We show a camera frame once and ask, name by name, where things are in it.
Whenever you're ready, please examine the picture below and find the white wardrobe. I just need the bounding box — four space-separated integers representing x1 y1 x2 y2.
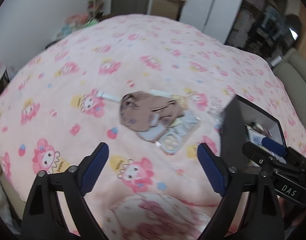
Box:
180 0 246 43

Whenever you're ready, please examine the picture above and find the pile of plush toys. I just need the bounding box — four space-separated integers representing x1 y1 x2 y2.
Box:
58 14 99 36

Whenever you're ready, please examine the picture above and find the pink printed blanket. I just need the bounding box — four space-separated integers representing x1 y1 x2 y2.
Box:
0 14 306 240

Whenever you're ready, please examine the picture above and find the brown cardboard box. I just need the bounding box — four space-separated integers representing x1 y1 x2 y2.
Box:
150 0 186 19

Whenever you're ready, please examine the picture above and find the white pink patterned cloth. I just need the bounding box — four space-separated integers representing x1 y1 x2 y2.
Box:
102 192 215 240

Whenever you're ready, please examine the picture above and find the clear phone case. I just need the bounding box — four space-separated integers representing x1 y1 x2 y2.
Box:
136 111 201 143

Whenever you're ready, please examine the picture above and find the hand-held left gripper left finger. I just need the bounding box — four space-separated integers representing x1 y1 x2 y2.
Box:
20 142 109 240

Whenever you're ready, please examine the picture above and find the dark bookshelf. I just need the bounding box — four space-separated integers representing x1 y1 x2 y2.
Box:
227 0 302 64

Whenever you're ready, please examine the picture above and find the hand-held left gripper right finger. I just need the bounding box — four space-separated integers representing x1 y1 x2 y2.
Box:
197 142 286 240

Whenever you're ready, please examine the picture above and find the clear packet with yellow pieces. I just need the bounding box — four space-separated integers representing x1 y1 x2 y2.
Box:
157 129 186 155

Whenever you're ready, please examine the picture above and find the beige sofa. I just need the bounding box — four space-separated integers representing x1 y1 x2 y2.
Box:
273 49 306 108

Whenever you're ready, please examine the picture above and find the black cardboard box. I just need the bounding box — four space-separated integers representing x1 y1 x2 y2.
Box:
219 94 287 172

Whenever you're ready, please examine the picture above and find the orange printed card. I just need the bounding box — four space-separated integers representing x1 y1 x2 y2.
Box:
172 94 189 110

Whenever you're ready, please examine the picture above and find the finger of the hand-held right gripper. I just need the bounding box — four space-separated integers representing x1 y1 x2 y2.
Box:
262 137 288 157
242 142 277 170

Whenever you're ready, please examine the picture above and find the clear glittery bag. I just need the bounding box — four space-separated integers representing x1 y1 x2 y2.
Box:
207 97 226 128

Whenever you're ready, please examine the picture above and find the white flat card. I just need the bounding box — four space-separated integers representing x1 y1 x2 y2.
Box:
150 89 174 98

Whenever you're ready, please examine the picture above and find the white storage shelf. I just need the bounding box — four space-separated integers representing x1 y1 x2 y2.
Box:
86 0 106 20

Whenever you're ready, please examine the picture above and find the white watch strap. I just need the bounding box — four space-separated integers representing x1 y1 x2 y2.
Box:
96 90 121 103

